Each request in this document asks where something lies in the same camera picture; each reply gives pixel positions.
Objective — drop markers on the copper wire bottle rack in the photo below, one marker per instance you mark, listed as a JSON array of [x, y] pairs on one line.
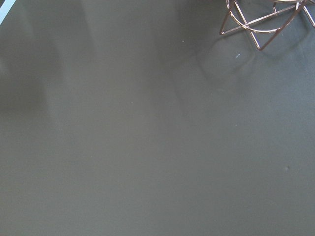
[[263, 20]]

